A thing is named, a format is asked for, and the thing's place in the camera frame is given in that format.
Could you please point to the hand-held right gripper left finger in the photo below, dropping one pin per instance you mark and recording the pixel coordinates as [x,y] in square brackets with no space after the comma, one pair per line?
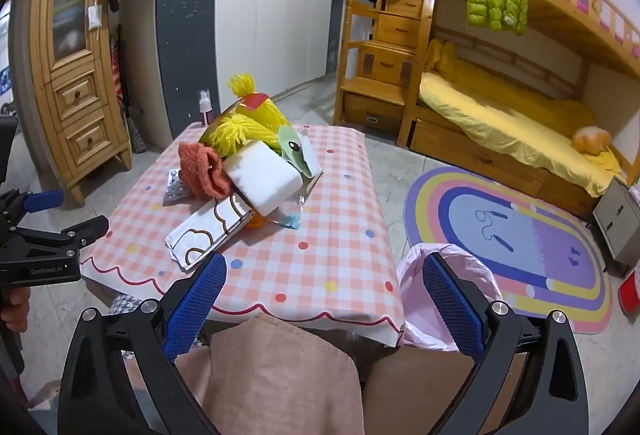
[197,302]

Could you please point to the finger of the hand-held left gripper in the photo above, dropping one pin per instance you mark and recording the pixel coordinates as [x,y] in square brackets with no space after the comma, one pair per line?
[44,201]
[85,231]

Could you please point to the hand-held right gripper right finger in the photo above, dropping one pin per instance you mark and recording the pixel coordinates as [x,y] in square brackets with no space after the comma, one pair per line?
[454,305]

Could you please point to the pink-lined trash bin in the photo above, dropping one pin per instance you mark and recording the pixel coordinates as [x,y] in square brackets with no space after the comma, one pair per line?
[415,285]

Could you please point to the orange peel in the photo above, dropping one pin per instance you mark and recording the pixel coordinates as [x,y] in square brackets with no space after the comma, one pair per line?
[255,221]

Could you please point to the orange cloth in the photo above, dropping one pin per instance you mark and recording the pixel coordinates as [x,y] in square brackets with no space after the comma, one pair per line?
[200,167]

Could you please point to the yellow fuzzy toy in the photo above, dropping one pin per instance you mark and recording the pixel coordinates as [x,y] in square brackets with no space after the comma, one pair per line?
[250,125]

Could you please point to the person's left hand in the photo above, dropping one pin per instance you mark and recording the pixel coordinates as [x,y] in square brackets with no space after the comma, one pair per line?
[12,310]

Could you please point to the houndstooth cushion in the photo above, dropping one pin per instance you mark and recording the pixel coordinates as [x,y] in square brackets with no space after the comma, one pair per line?
[130,304]

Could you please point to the white brown patterned paper bag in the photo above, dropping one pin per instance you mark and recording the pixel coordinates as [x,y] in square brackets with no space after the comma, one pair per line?
[200,235]

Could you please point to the cardboard box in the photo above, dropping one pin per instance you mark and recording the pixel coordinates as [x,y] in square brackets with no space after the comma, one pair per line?
[415,390]

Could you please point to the silver blister pack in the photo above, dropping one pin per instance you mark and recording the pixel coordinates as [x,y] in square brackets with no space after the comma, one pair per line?
[175,187]

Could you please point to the rainbow oval rug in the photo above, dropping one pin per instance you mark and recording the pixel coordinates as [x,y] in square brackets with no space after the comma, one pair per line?
[525,225]

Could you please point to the wooden cabinet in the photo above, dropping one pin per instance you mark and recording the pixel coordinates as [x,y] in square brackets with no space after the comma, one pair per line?
[80,95]

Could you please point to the blue paper scrap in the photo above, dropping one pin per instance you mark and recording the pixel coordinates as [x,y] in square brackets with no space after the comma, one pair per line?
[292,220]

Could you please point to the white tissue pack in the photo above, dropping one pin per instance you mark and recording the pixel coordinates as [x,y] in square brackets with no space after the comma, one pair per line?
[260,177]

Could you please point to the red striped roll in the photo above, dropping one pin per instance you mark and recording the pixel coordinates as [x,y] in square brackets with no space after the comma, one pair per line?
[122,85]

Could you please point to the pink checked tablecloth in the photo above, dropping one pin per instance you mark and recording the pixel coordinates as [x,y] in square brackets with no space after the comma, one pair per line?
[325,240]

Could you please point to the pink spray bottle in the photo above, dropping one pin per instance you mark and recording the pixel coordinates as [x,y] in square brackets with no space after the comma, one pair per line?
[205,110]

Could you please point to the red container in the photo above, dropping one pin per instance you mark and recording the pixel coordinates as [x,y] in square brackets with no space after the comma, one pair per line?
[630,295]

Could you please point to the grey bedside cabinet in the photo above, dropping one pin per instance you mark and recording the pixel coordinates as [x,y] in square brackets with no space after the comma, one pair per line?
[620,220]

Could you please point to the white hanging tag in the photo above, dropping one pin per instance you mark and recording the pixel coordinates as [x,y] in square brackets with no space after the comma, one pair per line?
[94,17]

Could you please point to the yellow bed sheet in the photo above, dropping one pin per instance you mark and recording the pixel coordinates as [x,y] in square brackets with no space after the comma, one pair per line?
[500,115]

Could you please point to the orange plush toy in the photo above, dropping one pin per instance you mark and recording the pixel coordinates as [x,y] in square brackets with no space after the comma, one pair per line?
[590,140]

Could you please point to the wooden stair drawers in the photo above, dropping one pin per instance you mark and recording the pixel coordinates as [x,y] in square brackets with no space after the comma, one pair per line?
[390,60]

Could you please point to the white grey wardrobe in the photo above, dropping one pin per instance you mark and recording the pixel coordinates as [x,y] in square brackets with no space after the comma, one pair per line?
[260,25]

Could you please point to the wooden bunk bed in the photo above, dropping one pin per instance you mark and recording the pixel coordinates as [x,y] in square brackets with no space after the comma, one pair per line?
[550,15]

